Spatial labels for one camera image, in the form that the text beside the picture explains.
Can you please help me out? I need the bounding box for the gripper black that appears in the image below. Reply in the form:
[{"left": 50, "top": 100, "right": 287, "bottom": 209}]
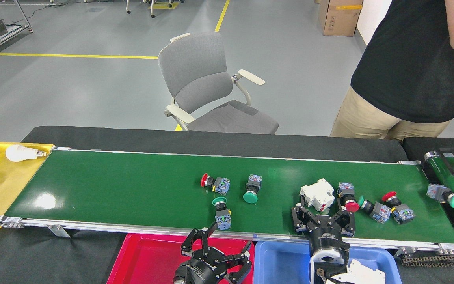
[
  {"left": 173, "top": 222, "right": 253, "bottom": 284},
  {"left": 291, "top": 203, "right": 356, "bottom": 253}
]

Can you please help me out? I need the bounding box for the white circuit breaker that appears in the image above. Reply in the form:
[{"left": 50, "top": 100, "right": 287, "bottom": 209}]
[
  {"left": 299, "top": 178, "right": 335, "bottom": 212},
  {"left": 326, "top": 258, "right": 386, "bottom": 284}
]

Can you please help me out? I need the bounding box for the blue plastic tray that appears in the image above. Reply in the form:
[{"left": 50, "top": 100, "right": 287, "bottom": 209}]
[{"left": 253, "top": 241, "right": 403, "bottom": 284}]

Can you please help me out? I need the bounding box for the red plastic tray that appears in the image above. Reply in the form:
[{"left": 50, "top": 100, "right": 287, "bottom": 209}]
[{"left": 107, "top": 233, "right": 255, "bottom": 284}]

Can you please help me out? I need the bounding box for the person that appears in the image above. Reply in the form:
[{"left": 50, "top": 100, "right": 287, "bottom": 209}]
[{"left": 329, "top": 0, "right": 454, "bottom": 141}]

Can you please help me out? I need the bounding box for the grey office chair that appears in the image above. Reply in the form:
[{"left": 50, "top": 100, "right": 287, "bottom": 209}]
[{"left": 158, "top": 32, "right": 279, "bottom": 135}]

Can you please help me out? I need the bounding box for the brown cardboard box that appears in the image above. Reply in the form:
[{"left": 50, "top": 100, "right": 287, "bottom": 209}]
[{"left": 318, "top": 0, "right": 363, "bottom": 37}]

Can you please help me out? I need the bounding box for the white light bulb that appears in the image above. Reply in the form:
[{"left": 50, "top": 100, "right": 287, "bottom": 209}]
[{"left": 5, "top": 145, "right": 47, "bottom": 163}]

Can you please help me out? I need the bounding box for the white wheeled stand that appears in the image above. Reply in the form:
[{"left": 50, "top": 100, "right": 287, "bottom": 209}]
[{"left": 126, "top": 0, "right": 174, "bottom": 18}]

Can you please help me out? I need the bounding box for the metal wheeled rack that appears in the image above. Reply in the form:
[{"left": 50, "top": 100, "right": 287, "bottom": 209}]
[{"left": 0, "top": 0, "right": 33, "bottom": 60}]

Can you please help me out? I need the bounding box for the black drive chain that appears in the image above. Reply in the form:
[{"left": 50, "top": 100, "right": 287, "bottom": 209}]
[{"left": 402, "top": 254, "right": 454, "bottom": 267}]

